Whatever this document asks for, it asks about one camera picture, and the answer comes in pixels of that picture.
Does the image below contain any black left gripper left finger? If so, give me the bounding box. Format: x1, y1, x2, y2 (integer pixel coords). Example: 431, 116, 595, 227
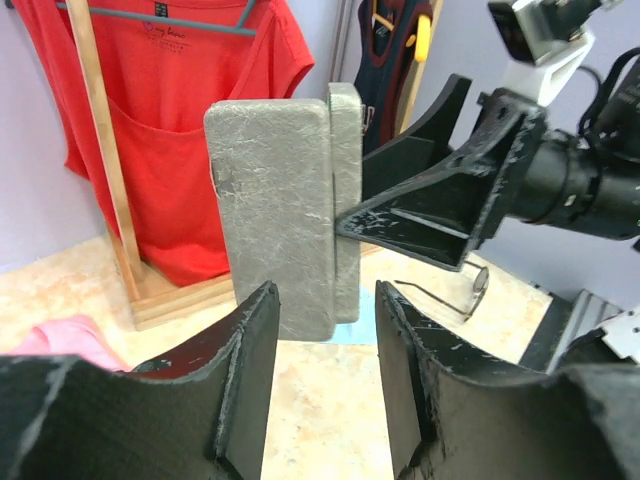
1, 282, 280, 479

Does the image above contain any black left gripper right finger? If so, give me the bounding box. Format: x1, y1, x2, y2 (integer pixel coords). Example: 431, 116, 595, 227
375, 282, 639, 479

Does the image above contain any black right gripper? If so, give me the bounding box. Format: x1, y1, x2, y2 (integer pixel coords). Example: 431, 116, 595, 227
335, 74, 547, 271

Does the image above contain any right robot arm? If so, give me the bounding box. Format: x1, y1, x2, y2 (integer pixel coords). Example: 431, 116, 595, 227
335, 49, 639, 271

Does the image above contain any light blue cleaning cloth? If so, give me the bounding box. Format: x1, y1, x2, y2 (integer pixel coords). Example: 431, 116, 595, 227
327, 287, 377, 345

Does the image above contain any wooden clothes rack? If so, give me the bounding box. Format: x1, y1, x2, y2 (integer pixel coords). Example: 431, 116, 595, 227
64, 0, 381, 332

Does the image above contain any pink folded t-shirt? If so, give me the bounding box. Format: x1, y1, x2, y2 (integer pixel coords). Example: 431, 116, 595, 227
6, 314, 132, 372

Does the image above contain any navy tank top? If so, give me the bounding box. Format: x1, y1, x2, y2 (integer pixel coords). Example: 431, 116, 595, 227
354, 1, 433, 155

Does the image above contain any yellow hanger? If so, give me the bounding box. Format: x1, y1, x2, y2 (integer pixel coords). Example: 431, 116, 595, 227
372, 13, 432, 63

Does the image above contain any grey-blue hanger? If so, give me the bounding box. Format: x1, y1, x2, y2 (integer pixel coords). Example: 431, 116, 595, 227
88, 1, 257, 37

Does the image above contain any red t-shirt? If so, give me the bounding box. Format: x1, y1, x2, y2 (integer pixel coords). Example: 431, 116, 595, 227
9, 0, 316, 289

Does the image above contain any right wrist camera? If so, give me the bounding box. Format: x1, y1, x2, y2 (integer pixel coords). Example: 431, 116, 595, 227
488, 0, 619, 107

